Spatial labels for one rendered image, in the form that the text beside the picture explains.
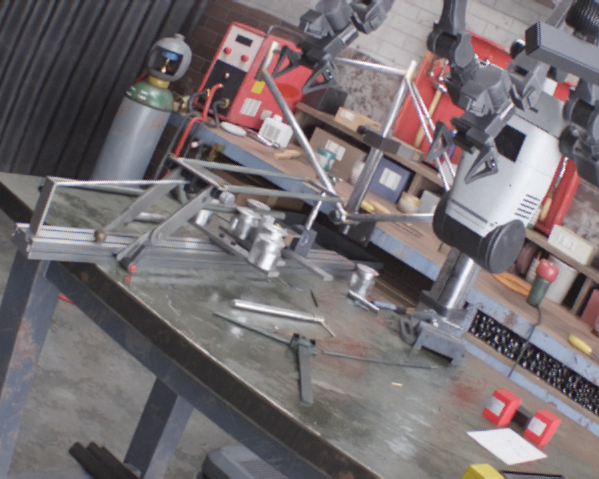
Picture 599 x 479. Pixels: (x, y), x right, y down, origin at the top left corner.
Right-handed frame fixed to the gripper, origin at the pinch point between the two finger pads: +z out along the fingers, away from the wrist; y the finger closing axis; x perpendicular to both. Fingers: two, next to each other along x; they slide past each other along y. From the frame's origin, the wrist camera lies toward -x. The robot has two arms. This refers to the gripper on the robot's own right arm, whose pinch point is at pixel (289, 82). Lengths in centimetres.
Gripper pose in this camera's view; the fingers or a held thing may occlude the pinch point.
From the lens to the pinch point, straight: 203.3
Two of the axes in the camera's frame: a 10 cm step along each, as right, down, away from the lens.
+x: 3.6, 5.3, 7.6
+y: 6.4, 4.5, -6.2
